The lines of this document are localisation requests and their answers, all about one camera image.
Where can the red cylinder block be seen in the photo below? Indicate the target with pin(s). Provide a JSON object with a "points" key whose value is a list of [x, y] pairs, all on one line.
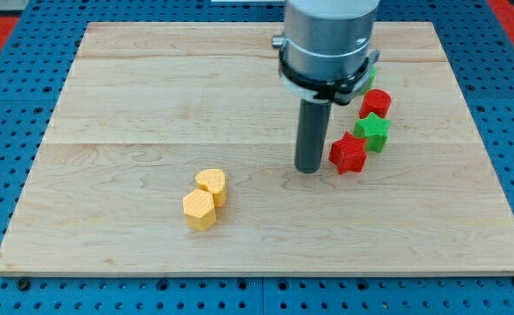
{"points": [[375, 101]]}

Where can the green cylinder block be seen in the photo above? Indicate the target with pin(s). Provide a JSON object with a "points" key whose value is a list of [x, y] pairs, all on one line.
{"points": [[369, 83]]}

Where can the yellow hexagon block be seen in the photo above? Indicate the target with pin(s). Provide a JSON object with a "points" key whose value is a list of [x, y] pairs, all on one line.
{"points": [[199, 209]]}

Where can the green star block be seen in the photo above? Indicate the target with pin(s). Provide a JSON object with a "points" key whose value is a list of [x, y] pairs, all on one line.
{"points": [[374, 129]]}

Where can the red star block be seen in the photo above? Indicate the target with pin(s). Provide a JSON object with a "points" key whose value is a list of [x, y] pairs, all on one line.
{"points": [[348, 154]]}

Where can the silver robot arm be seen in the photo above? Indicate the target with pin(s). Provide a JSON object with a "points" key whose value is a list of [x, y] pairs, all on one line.
{"points": [[323, 48]]}

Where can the yellow heart block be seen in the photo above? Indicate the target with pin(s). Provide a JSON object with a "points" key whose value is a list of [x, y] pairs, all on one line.
{"points": [[213, 181]]}

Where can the light wooden board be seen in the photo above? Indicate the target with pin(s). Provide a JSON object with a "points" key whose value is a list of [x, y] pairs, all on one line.
{"points": [[146, 106]]}

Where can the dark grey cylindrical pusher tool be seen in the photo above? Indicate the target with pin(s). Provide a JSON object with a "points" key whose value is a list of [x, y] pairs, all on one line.
{"points": [[311, 133]]}

